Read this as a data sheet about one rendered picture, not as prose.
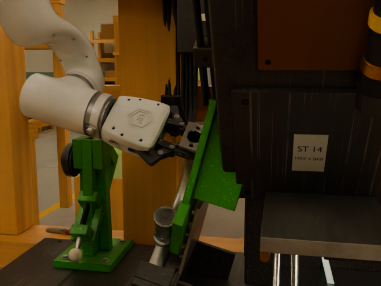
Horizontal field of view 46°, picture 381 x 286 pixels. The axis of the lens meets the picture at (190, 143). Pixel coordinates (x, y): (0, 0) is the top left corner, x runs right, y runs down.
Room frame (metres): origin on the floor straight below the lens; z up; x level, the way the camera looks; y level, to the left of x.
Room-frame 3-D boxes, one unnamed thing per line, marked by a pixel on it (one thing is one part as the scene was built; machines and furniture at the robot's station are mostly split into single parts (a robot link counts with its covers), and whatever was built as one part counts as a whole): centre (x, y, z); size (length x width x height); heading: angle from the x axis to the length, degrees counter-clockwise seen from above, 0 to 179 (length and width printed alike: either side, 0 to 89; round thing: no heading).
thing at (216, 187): (0.73, -0.05, 1.17); 0.13 x 0.12 x 0.20; 79
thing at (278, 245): (0.66, -0.19, 1.11); 0.39 x 0.16 x 0.03; 169
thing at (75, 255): (0.89, 0.23, 0.96); 0.06 x 0.03 x 0.06; 169
